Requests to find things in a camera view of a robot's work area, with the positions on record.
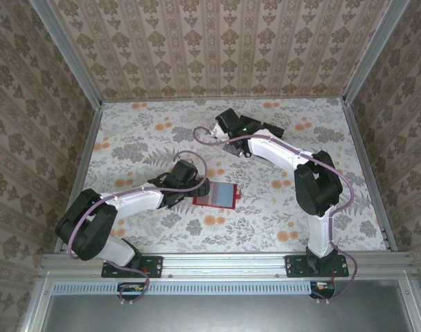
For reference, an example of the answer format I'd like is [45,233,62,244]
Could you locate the aluminium side rail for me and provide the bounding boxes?
[341,100,399,252]
[54,102,104,255]

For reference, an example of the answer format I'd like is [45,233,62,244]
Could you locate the red card holder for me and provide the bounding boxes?
[192,182,242,211]

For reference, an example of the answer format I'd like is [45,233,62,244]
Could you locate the aluminium corner post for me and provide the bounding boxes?
[341,0,411,104]
[28,0,105,109]

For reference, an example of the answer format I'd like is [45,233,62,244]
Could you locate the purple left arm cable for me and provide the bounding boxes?
[67,151,208,307]

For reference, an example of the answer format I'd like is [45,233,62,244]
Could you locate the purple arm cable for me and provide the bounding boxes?
[192,127,359,305]
[67,151,208,307]

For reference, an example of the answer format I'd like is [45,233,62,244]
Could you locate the slotted pale cable duct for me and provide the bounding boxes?
[52,280,336,296]

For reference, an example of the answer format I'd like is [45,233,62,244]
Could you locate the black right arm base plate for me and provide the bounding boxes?
[285,254,350,279]

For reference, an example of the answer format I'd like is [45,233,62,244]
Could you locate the grey metal sheet panel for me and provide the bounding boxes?
[40,279,414,332]

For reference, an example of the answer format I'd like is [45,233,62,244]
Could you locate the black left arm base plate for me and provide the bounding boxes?
[101,254,163,279]

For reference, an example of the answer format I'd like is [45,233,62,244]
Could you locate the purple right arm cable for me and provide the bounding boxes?
[192,127,359,305]

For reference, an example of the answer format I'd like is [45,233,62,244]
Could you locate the aluminium mounting rail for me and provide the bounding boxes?
[39,251,416,277]

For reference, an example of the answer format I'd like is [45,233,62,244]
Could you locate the black connector box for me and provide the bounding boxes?
[117,282,146,301]
[310,280,337,300]

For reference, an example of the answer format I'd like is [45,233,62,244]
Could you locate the floral patterned table cover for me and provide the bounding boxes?
[63,98,388,253]

